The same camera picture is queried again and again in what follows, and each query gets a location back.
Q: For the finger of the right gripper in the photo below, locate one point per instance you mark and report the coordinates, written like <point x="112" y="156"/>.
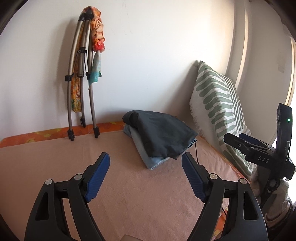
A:
<point x="254" y="141"/>
<point x="238" y="143"/>

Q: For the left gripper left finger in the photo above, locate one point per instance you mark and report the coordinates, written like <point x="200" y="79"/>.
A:
<point x="94" y="175"/>

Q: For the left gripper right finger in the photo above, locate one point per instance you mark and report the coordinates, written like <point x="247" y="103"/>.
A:
<point x="197" y="176"/>

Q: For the dark navy pants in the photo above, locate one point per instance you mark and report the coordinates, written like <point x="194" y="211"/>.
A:
<point x="140" y="119"/>

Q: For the green white patterned pillow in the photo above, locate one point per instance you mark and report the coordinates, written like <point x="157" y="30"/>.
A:
<point x="216" y="111"/>

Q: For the pink bed blanket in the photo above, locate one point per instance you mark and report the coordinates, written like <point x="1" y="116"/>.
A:
<point x="127" y="185"/>

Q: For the folded light blue garment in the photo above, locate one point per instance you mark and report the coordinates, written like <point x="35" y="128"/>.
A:
<point x="158" y="143"/>

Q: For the orange floral bed sheet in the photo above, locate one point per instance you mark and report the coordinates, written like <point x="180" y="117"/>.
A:
<point x="46" y="134"/>

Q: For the silver folded tripod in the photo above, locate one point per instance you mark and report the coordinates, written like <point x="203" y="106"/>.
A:
<point x="80" y="65"/>

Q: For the colourful cloth on tripod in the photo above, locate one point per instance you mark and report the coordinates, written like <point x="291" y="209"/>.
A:
<point x="97" y="40"/>

